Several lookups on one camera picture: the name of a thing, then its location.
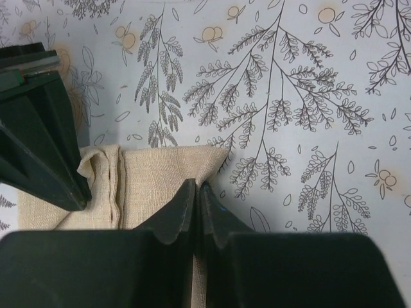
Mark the beige cloth napkin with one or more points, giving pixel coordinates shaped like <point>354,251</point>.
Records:
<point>127,187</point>

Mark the floral patterned table mat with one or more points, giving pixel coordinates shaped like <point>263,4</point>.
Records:
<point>311,98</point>

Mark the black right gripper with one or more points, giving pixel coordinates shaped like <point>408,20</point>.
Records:
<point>41,154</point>

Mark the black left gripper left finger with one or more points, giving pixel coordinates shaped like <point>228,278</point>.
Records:
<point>148,266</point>

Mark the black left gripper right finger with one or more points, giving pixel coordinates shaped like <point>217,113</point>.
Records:
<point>246,268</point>

